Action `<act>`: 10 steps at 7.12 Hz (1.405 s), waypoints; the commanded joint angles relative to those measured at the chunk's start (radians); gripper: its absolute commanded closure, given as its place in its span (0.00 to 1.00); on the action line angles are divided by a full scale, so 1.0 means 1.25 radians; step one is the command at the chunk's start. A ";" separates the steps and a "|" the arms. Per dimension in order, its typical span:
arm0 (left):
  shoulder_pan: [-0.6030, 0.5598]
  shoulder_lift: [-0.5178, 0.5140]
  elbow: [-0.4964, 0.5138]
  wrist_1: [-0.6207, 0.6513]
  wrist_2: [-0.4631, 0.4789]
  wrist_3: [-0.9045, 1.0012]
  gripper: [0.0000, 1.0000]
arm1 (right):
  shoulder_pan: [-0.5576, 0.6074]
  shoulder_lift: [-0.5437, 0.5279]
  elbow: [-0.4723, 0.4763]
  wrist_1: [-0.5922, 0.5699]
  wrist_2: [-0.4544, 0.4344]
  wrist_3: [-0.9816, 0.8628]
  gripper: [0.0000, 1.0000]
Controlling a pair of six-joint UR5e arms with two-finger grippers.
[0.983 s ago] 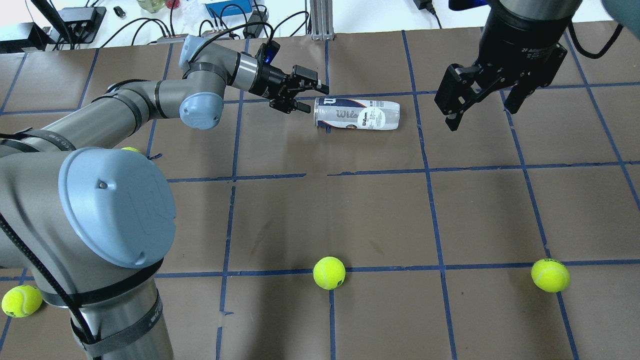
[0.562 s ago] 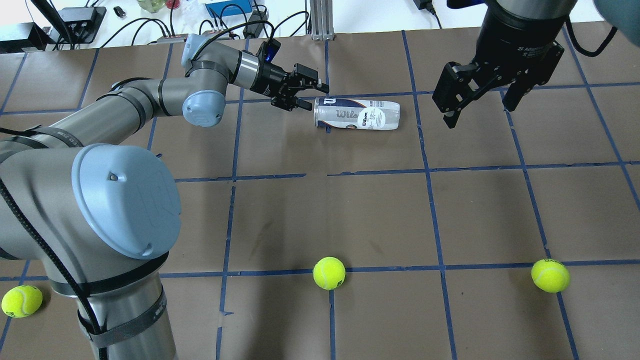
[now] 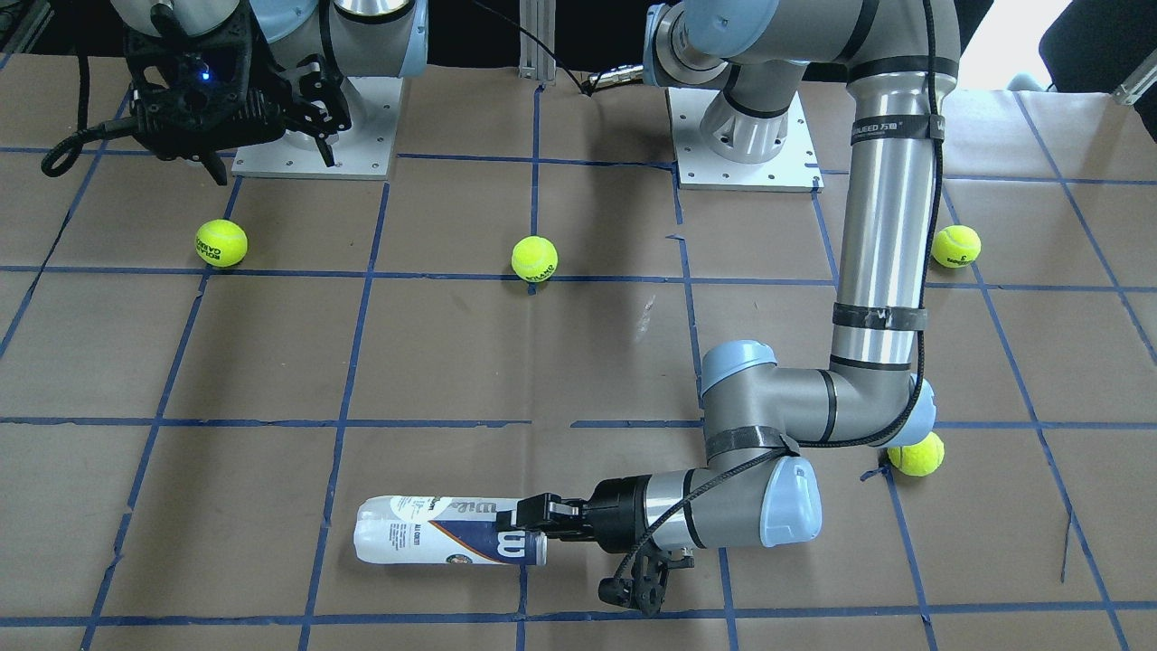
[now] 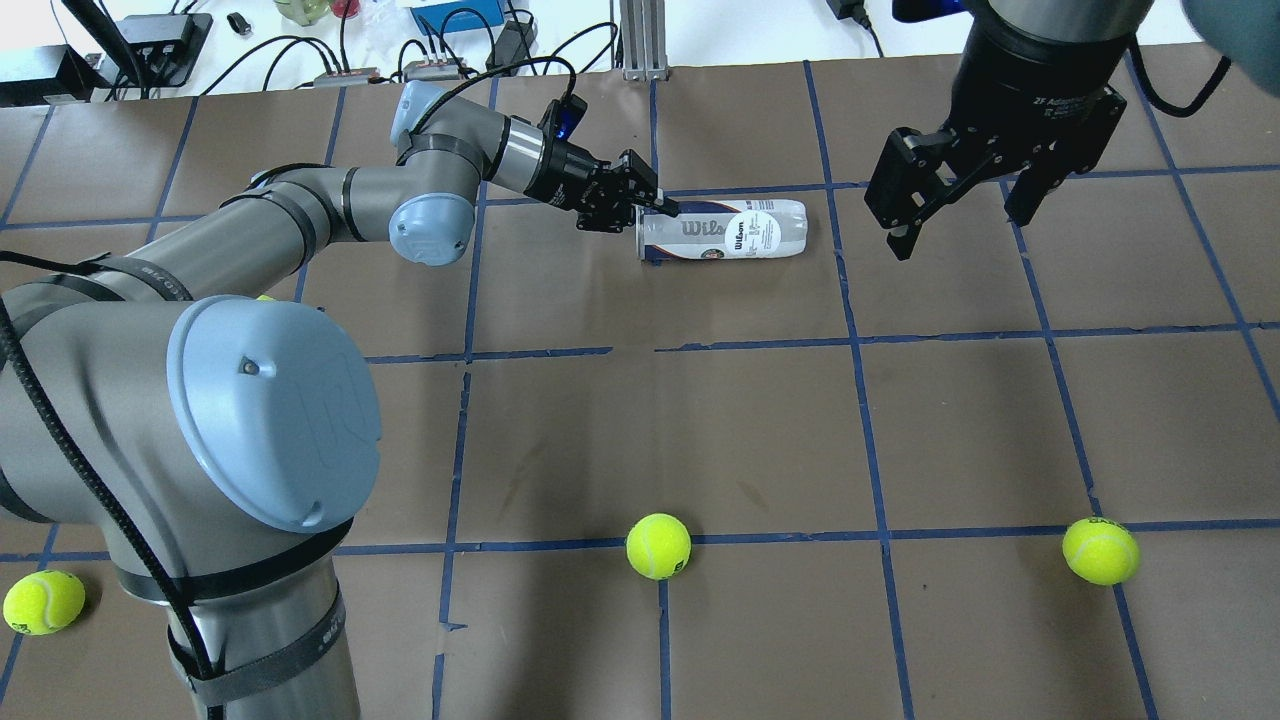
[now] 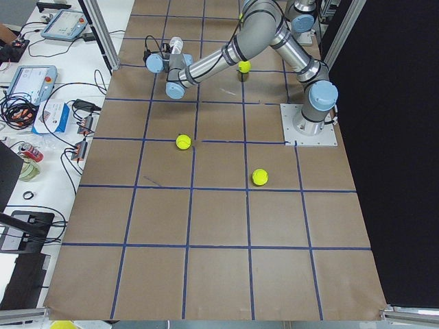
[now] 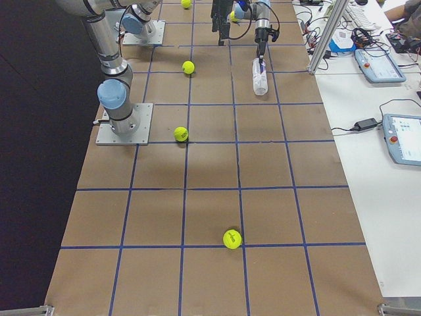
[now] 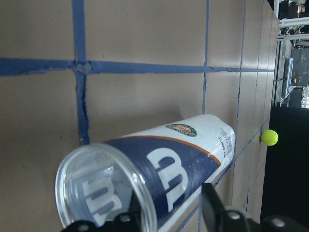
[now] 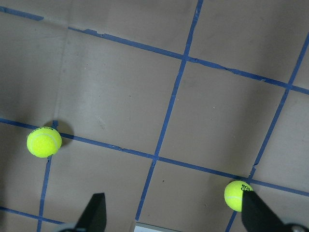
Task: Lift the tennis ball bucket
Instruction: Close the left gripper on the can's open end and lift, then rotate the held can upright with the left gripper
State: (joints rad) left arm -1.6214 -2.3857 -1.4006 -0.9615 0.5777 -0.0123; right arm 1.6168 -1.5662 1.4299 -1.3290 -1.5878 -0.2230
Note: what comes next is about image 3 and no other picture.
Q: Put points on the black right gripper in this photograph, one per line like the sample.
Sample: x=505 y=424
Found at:
x=314 y=93

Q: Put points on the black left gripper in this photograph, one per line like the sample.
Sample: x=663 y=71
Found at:
x=614 y=514

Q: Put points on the clear tennis ball can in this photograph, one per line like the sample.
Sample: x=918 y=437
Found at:
x=418 y=529

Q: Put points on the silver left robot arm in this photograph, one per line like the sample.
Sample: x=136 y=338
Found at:
x=760 y=411

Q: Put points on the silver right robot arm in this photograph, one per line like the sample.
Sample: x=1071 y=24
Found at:
x=375 y=44

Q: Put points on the tennis ball centre near bases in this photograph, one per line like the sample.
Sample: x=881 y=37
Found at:
x=534 y=259

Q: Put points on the tennis ball far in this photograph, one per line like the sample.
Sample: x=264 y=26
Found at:
x=956 y=246

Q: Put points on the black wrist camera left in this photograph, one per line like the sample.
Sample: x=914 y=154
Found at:
x=643 y=585

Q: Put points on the aluminium frame post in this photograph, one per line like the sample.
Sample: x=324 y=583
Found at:
x=537 y=34

